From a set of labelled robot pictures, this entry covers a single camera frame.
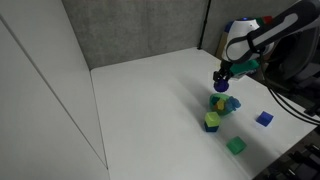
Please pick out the light blue star toy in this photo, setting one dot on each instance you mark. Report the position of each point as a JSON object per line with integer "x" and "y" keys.
{"x": 233, "y": 103}

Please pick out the green cube block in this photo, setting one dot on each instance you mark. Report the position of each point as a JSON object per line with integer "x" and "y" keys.
{"x": 236, "y": 145}

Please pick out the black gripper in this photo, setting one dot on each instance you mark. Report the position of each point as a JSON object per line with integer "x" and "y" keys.
{"x": 224, "y": 72}

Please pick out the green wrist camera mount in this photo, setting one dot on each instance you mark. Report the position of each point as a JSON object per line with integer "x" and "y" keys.
{"x": 238, "y": 70}

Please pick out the black camera stand pole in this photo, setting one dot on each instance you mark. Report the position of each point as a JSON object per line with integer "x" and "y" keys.
{"x": 199, "y": 46}

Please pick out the yellow toy in bowl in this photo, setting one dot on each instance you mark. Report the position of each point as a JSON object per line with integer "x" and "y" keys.
{"x": 220, "y": 104}

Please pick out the lime green block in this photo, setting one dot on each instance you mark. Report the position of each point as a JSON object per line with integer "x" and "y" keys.
{"x": 212, "y": 119}

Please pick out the blue cube block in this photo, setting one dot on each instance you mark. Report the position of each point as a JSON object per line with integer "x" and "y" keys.
{"x": 264, "y": 119}

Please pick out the green bowl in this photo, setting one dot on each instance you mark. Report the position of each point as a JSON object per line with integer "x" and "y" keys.
{"x": 214, "y": 98}

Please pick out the round blue ball toy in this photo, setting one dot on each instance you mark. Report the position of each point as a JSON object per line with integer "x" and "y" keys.
{"x": 221, "y": 86}

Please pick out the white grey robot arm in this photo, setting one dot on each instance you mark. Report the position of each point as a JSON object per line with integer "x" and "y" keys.
{"x": 300, "y": 16}

